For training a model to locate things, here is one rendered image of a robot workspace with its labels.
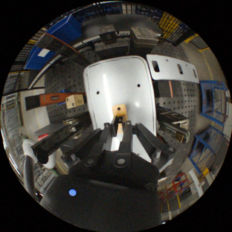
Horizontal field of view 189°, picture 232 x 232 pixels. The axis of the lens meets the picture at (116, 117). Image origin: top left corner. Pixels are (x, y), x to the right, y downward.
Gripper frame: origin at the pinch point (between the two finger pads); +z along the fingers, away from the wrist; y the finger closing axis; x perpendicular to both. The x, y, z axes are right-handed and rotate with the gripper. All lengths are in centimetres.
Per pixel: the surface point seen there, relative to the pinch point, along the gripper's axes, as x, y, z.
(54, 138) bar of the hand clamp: 0.7, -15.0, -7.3
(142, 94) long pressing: 6.0, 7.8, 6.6
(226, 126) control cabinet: -206, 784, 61
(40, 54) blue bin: 35.1, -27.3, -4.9
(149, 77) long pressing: 11.5, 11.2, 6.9
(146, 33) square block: 26.9, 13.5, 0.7
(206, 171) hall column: -499, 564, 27
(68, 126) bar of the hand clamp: 1.7, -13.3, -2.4
